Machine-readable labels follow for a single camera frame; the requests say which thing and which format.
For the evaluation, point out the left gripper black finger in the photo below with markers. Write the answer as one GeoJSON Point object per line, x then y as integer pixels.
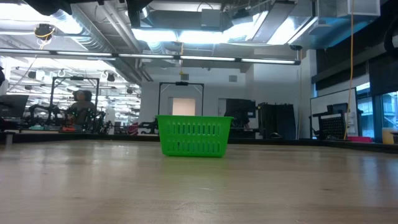
{"type": "Point", "coordinates": [133, 15]}

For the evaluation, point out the black rig frame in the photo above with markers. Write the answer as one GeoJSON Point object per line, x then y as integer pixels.
{"type": "Point", "coordinates": [181, 83]}
{"type": "Point", "coordinates": [76, 78]}

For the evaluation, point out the dark monitor screen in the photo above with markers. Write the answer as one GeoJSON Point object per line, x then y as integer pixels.
{"type": "Point", "coordinates": [14, 105]}

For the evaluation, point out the black pegboard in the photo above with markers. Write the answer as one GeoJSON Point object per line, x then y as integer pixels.
{"type": "Point", "coordinates": [332, 127]}

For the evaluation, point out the long ceiling light bar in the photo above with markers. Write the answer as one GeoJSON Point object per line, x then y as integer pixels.
{"type": "Point", "coordinates": [146, 56]}

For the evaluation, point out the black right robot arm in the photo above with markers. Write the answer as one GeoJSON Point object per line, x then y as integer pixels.
{"type": "Point", "coordinates": [388, 39]}

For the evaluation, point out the person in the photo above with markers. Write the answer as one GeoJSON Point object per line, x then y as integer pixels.
{"type": "Point", "coordinates": [81, 109]}

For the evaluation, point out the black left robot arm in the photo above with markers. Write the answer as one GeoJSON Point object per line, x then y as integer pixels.
{"type": "Point", "coordinates": [49, 6]}

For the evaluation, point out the red plastic item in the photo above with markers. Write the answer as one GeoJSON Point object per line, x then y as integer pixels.
{"type": "Point", "coordinates": [359, 139]}

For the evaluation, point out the whiteboard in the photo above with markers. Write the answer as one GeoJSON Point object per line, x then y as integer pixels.
{"type": "Point", "coordinates": [320, 102]}

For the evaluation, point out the black cabinet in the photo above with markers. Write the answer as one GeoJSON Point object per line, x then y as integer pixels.
{"type": "Point", "coordinates": [276, 121]}

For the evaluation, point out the black wall monitor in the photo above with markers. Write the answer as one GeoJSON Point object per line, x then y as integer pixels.
{"type": "Point", "coordinates": [241, 105]}

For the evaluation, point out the black desk with pegboard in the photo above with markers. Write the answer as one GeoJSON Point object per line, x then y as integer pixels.
{"type": "Point", "coordinates": [323, 114]}

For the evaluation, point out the green plastic basket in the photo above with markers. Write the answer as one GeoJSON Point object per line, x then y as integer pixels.
{"type": "Point", "coordinates": [192, 137]}

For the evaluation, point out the yellow cylindrical container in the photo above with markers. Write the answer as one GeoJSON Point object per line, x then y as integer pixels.
{"type": "Point", "coordinates": [388, 137]}

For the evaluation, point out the black aluminium table frame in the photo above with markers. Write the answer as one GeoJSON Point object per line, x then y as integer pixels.
{"type": "Point", "coordinates": [93, 137]}

